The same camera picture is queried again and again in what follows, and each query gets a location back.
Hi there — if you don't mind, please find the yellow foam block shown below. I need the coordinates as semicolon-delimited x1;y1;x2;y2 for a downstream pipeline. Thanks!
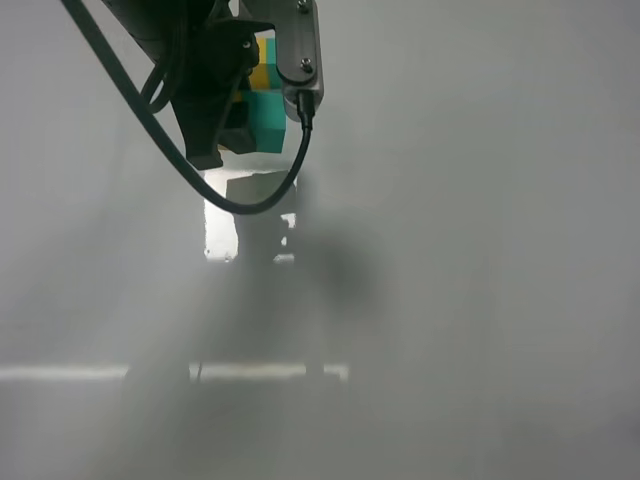
248;37;270;91

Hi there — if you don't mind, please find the black camera cable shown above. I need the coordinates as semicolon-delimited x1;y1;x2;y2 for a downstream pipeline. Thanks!
60;0;317;216

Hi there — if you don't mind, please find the teal foam block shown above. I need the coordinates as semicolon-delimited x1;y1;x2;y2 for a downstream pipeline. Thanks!
265;37;282;90
246;91;287;154

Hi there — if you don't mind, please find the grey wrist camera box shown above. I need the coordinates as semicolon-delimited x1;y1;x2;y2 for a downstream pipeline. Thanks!
272;0;324;122

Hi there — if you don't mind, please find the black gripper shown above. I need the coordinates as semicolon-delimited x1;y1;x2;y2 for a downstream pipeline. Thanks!
104;1;275;168

